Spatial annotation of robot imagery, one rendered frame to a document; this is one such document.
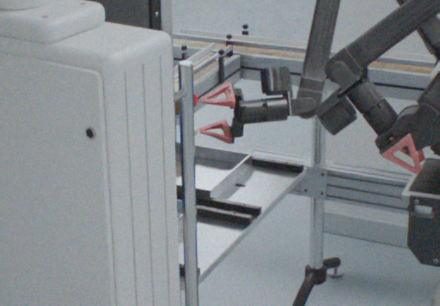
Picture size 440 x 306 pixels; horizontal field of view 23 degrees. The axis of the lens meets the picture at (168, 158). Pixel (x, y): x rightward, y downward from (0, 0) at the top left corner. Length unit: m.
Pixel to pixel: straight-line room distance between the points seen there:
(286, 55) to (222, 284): 0.96
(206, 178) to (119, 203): 1.15
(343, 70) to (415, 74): 1.36
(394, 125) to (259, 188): 0.70
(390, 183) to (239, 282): 0.79
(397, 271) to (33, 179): 2.66
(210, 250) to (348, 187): 1.34
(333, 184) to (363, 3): 0.77
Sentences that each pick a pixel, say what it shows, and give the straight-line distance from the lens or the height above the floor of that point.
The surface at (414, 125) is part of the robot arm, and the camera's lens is 2.14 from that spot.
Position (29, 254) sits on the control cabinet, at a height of 1.18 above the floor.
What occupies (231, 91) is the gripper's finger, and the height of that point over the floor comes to 1.21.
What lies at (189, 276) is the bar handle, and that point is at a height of 1.08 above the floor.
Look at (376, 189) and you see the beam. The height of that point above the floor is 0.50.
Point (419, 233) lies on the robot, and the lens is 2.38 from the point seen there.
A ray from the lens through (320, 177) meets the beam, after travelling 3.74.
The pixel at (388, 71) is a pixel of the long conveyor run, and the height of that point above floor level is 0.93.
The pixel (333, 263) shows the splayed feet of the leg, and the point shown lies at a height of 0.09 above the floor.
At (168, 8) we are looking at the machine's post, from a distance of 2.91.
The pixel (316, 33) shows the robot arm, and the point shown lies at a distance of 2.53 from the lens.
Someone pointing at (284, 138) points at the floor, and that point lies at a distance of 5.47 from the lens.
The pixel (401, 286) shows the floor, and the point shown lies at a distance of 4.14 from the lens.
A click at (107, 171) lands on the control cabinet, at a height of 1.36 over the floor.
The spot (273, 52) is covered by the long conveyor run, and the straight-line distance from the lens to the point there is 3.70.
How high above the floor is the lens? 2.02
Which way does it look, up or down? 23 degrees down
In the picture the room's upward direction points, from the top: 2 degrees counter-clockwise
